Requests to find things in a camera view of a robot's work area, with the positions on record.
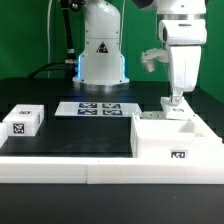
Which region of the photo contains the white marker base sheet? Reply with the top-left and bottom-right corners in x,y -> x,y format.
55,102 -> 141,117

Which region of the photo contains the small white cabinet top box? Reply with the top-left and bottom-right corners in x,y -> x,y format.
3,104 -> 44,136

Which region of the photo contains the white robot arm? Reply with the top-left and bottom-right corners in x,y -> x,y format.
59,0 -> 207,105

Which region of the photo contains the white cabinet body box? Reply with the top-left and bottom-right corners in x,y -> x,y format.
130,114 -> 224,160

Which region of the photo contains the white cable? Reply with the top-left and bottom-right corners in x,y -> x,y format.
46,0 -> 54,79

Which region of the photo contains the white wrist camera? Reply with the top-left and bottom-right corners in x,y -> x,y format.
141,48 -> 169,72

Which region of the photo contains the white U-shaped fence frame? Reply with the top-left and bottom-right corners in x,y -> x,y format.
0,122 -> 224,185

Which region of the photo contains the white door panel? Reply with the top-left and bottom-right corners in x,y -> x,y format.
140,111 -> 165,120
160,97 -> 194,120

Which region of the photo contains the black cable conduit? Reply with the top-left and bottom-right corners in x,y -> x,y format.
27,0 -> 80,80

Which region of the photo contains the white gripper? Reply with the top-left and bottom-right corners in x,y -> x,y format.
167,46 -> 201,105

